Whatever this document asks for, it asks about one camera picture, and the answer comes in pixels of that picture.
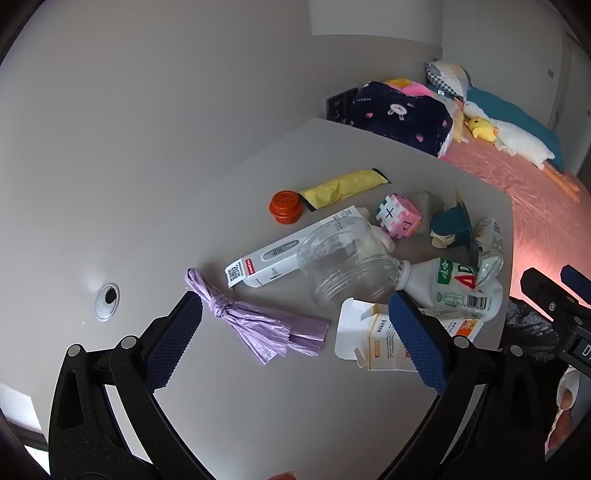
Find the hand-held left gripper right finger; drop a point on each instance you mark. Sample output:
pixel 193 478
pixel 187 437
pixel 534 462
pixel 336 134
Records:
pixel 415 337

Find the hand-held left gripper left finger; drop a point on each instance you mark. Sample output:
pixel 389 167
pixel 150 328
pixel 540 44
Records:
pixel 173 341

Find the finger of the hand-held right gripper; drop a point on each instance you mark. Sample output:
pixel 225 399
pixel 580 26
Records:
pixel 545 293
pixel 579 284

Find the black trash bag bin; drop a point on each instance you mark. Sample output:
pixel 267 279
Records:
pixel 526 327

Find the white plastic drink bottle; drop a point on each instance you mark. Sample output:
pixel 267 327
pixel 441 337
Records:
pixel 443 281

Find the snack wrapper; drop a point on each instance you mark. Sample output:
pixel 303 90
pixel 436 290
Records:
pixel 489 258

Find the clear plastic jar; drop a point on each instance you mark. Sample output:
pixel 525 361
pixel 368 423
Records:
pixel 341 263

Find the teal toy figure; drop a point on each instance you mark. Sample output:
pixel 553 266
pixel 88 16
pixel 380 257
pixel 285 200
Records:
pixel 450 221

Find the grey foam corner guard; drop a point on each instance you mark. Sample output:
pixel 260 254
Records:
pixel 427 201

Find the person's right hand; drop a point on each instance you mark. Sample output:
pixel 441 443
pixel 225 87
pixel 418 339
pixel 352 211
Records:
pixel 561 429

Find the white and orange carton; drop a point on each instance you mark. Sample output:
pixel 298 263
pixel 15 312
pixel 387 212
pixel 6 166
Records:
pixel 364 337

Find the bed with pink sheet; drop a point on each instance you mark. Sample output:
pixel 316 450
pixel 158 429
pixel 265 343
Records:
pixel 531 207

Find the purple knotted plastic bag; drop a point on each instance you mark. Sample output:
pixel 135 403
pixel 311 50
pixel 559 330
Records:
pixel 263 318

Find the pink puzzle cube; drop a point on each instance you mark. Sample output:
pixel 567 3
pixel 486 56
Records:
pixel 397 214

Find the white thermometer box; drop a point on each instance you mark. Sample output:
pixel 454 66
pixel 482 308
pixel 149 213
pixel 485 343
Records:
pixel 272 258

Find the white goose plush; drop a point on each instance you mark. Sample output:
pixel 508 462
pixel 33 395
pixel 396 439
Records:
pixel 517 138

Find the yellow packet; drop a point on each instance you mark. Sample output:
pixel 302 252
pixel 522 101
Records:
pixel 341 187

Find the orange round cap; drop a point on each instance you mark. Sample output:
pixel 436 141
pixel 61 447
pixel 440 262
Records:
pixel 286 205

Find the yellow duck plush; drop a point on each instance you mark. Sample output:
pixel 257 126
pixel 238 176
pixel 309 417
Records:
pixel 482 127

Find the teal pillow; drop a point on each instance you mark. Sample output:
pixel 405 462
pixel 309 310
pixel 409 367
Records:
pixel 503 108

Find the yellow dotted bolster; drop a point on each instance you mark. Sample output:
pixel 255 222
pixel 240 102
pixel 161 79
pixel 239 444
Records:
pixel 458 124

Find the navy rabbit print blanket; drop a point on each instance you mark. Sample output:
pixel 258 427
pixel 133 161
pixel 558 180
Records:
pixel 401 115

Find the patchwork pillow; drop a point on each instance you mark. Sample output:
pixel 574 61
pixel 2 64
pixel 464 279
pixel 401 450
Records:
pixel 445 76

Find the pink plush blanket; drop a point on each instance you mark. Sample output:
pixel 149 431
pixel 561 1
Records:
pixel 420 88

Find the yellow plush blanket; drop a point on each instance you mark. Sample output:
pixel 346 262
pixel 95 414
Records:
pixel 397 83

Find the black wall socket panel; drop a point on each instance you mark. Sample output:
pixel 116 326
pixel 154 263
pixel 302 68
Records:
pixel 337 106

